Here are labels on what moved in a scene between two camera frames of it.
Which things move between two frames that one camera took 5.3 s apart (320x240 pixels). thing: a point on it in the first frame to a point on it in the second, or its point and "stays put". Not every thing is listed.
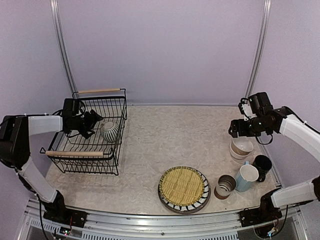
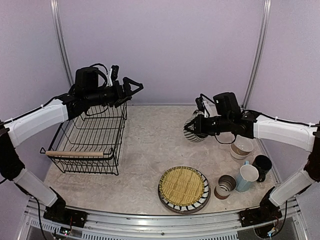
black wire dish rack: (99, 153) stays put
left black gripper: (95, 116) to (121, 97)
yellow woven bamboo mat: (181, 186) stays put
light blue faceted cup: (247, 174) stays put
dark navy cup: (263, 164) stays put
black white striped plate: (194, 207) stays put
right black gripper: (242, 131) to (200, 128)
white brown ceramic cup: (226, 185) stays put
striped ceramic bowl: (109, 131) to (190, 135)
